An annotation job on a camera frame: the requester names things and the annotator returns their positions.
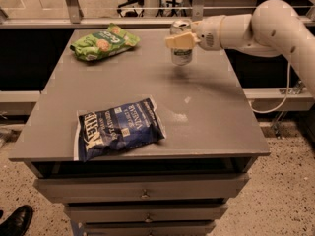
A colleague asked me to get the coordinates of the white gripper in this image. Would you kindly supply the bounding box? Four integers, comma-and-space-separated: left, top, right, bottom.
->
165, 15, 225, 51

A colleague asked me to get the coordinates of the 7up soda can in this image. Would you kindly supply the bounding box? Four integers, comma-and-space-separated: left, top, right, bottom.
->
169, 19, 194, 67

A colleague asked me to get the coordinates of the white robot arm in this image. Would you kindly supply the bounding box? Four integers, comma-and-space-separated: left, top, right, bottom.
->
165, 0, 315, 97

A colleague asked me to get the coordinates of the green rice chip bag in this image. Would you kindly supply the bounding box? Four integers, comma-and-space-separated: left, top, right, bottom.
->
70, 23, 140, 61

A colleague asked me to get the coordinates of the blue Kettle chip bag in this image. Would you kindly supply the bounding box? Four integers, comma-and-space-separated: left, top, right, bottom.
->
74, 97, 166, 162

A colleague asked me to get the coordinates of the black office chair base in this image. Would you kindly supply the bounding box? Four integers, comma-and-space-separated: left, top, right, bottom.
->
117, 0, 186, 18

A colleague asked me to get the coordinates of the grey metal railing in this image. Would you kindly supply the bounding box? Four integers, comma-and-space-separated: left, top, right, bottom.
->
0, 0, 315, 29

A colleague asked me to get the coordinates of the grey drawer cabinet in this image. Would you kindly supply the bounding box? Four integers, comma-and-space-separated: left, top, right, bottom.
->
10, 29, 269, 236

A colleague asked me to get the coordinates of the top grey drawer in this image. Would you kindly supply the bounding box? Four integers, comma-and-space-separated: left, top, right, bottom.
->
33, 173, 249, 204

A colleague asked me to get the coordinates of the grey drawer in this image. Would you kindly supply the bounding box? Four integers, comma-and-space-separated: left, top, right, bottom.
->
83, 221, 216, 236
33, 173, 249, 204
65, 203, 227, 223

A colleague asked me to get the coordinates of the middle grey drawer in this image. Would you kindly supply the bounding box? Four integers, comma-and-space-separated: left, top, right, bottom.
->
65, 203, 227, 223

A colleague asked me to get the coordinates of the bottom grey drawer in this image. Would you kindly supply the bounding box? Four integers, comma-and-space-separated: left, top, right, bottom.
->
83, 221, 216, 236

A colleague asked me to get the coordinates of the black leather shoe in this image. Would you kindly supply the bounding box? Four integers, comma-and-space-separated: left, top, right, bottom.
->
0, 205, 33, 236

